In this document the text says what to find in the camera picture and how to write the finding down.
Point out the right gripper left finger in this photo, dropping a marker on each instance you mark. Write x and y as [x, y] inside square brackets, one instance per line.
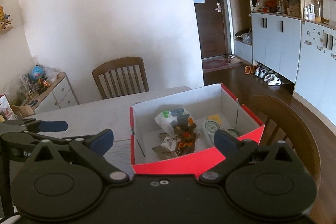
[90, 152]

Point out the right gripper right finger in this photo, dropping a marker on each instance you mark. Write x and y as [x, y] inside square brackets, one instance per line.
[236, 153]

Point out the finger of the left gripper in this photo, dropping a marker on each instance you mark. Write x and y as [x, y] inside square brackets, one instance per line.
[28, 141]
[33, 125]

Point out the clear correction tape dispenser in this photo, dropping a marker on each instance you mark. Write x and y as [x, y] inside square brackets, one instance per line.
[208, 130]

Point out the yellow small box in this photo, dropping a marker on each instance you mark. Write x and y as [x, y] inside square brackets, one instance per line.
[216, 118]

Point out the red orange toy keychain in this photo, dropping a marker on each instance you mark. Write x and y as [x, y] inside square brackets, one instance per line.
[185, 148]

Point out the white tissue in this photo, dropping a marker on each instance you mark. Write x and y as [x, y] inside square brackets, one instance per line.
[168, 149]

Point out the white printed plastic bag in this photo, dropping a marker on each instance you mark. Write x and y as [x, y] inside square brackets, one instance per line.
[169, 119]

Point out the white drawer sideboard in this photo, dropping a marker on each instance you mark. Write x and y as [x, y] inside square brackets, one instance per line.
[58, 95]

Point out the brown wooden chair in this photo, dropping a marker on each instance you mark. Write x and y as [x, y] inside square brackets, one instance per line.
[283, 123]
[121, 77]

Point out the red white shoebox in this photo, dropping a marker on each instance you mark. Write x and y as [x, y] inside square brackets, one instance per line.
[238, 120]

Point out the red patterned door mat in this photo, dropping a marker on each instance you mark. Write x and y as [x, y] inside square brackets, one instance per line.
[218, 63]

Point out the dark brown entrance door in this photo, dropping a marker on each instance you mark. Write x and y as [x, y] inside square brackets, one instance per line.
[211, 27]

